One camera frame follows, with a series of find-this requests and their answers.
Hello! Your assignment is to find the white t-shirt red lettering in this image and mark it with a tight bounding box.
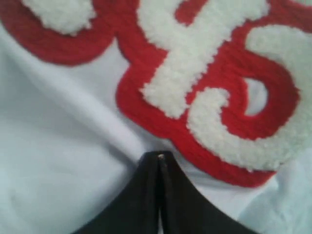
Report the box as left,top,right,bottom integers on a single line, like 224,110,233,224
0,0,312,234

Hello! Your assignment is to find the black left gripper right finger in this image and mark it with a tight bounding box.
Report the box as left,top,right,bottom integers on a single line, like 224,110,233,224
158,152,249,234

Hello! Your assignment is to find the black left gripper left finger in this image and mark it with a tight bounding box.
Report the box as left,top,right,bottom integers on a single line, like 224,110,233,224
75,152,159,234

